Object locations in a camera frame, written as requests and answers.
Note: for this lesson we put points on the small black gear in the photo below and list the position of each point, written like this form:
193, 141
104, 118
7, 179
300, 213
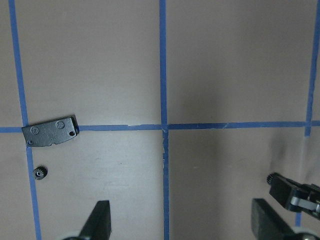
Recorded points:
40, 172
269, 179

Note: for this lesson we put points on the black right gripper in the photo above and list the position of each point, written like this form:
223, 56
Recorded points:
292, 195

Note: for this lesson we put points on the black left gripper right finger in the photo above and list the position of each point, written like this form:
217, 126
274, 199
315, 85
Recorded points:
266, 223

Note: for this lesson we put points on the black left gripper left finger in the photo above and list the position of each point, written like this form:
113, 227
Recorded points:
98, 224

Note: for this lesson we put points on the black brake pad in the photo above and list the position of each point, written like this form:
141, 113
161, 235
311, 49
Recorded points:
51, 132

